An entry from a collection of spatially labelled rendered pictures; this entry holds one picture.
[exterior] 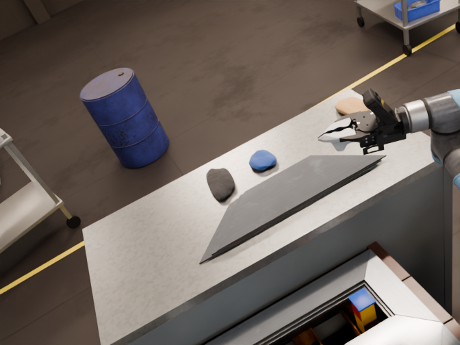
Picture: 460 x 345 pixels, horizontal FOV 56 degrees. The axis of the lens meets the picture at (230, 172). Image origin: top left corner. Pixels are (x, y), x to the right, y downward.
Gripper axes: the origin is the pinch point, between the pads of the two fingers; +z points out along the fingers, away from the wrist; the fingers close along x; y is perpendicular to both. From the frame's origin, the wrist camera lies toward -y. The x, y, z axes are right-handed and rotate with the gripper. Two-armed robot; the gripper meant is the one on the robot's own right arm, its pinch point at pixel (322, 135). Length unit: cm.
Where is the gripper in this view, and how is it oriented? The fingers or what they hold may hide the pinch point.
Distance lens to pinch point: 110.5
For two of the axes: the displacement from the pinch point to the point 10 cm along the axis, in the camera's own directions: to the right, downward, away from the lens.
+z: -9.5, 2.5, 1.9
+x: -0.6, -7.3, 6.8
